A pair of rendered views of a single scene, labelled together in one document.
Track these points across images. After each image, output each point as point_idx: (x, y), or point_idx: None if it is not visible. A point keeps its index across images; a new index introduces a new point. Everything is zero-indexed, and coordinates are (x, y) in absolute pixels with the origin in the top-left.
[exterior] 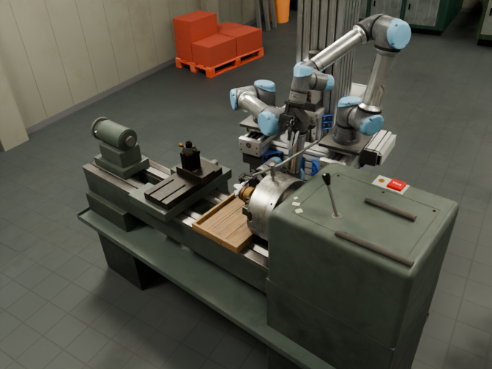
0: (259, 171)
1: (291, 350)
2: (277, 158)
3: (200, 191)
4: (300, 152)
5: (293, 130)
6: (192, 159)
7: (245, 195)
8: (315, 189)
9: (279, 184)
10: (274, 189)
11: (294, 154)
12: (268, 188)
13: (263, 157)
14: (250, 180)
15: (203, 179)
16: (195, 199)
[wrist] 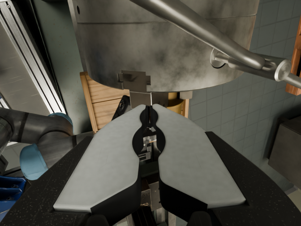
0: (295, 82)
1: None
2: (30, 169)
3: (141, 174)
4: (180, 1)
5: (224, 218)
6: (152, 223)
7: (181, 106)
8: None
9: (231, 22)
10: (247, 20)
11: (206, 28)
12: (244, 42)
13: (17, 197)
14: (150, 134)
15: (148, 187)
16: (148, 166)
